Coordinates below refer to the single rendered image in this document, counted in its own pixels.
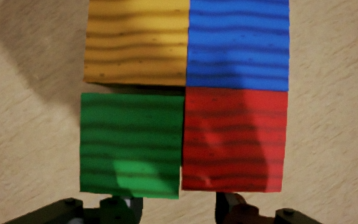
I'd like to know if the green cube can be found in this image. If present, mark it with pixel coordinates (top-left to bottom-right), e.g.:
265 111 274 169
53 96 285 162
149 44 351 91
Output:
79 92 184 200

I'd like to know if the yellow cube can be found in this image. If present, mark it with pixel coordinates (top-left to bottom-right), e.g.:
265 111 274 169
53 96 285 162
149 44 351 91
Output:
83 0 189 91

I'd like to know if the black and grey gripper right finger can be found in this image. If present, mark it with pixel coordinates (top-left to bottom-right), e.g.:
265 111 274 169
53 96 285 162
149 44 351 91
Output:
215 192 322 224

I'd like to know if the blue cube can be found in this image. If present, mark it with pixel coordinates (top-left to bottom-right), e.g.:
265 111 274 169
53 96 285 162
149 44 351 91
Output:
186 0 290 92

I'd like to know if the red cube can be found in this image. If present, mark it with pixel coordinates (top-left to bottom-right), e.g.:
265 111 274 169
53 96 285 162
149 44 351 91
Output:
181 86 289 193

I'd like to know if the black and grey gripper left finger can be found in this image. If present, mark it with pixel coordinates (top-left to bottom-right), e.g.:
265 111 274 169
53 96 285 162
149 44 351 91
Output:
2 196 143 224

